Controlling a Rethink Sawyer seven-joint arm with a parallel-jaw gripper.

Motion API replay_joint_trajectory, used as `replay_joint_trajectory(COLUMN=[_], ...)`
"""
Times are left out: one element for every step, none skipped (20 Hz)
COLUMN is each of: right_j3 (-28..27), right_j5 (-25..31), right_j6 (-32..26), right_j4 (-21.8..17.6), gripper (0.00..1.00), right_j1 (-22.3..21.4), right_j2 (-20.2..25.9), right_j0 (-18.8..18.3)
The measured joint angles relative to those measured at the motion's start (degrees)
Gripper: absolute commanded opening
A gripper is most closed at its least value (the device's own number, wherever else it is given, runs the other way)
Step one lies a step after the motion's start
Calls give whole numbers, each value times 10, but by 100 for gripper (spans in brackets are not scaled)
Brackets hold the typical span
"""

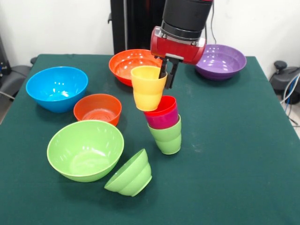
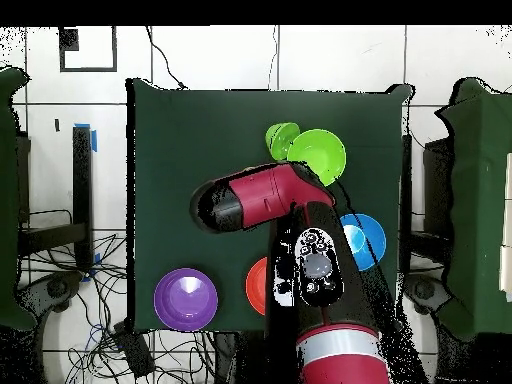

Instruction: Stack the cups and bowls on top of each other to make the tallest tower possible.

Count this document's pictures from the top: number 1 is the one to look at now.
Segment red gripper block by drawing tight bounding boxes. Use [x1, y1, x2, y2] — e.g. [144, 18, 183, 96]
[150, 30, 206, 90]

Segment yellow cup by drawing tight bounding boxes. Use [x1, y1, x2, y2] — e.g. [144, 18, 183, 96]
[130, 66, 168, 112]

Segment red cup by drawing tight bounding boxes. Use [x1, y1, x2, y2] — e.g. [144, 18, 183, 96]
[143, 95, 178, 118]

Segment large orange bowl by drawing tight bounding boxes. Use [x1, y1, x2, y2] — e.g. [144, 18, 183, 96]
[108, 49, 164, 87]

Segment purple cup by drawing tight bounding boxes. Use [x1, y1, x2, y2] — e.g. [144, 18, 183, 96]
[145, 106, 179, 130]

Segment large purple bowl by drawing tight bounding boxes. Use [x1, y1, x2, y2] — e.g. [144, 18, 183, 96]
[195, 44, 247, 81]

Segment green cup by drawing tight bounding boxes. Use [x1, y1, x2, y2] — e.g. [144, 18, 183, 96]
[147, 114, 182, 156]

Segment small orange bowl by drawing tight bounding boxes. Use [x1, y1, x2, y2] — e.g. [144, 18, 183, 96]
[73, 93, 122, 127]

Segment small green bowl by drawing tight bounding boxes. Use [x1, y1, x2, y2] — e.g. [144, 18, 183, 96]
[104, 148, 153, 197]

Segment blue bowl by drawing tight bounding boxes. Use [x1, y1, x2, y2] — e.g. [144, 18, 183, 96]
[25, 66, 89, 113]

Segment large green bowl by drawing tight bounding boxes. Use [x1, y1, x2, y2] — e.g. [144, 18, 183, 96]
[46, 120, 125, 183]

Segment dark green tablecloth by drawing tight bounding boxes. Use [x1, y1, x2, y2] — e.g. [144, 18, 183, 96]
[0, 54, 300, 225]

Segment black machine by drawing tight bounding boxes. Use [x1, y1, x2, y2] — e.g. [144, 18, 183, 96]
[0, 32, 11, 78]

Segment thin black wall cable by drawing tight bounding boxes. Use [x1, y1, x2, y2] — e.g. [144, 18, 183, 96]
[210, 7, 218, 45]

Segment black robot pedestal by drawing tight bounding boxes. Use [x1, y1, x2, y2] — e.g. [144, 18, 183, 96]
[107, 0, 166, 56]

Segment blue and white cables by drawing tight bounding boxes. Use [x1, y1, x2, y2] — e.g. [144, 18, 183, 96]
[280, 75, 300, 127]

